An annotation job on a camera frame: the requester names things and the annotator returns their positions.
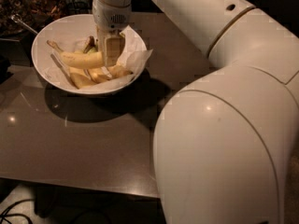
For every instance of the yellow banana bottom right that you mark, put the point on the yellow banana bottom right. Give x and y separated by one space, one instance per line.
103 74

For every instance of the black wire basket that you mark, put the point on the black wire basket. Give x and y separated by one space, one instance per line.
78 8

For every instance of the metal serving spoon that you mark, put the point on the metal serving spoon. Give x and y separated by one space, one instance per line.
17 19

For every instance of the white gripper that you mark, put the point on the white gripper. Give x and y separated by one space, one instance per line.
109 17

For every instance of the greenish yellow banana middle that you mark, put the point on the greenish yellow banana middle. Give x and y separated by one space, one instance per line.
92 49

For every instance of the glass bowl of snacks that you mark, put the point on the glass bowl of snacks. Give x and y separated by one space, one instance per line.
27 11

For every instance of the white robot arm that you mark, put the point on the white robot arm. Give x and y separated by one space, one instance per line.
222 144

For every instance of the white ceramic bowl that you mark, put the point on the white ceramic bowl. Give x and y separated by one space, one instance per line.
56 31

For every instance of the yellow banana bottom left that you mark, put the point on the yellow banana bottom left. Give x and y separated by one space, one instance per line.
78 77

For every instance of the long yellow banana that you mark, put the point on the long yellow banana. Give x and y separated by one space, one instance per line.
78 60

